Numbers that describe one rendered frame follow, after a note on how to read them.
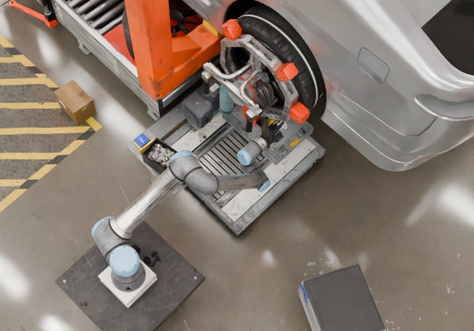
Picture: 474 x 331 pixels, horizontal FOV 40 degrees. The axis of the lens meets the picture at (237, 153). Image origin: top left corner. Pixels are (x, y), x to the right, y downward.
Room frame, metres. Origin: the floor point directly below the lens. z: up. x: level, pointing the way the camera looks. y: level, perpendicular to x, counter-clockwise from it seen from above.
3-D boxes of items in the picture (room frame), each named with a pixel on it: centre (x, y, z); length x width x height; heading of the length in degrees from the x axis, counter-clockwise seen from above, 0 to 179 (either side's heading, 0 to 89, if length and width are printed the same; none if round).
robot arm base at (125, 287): (0.94, 0.54, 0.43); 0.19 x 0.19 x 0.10
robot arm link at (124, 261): (0.95, 0.54, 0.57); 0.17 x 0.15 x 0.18; 38
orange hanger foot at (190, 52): (2.34, 0.30, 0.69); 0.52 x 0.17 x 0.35; 139
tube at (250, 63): (1.97, 0.08, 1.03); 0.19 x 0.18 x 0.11; 139
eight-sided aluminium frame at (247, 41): (2.00, -0.08, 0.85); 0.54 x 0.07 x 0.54; 49
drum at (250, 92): (1.95, -0.03, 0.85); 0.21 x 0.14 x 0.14; 139
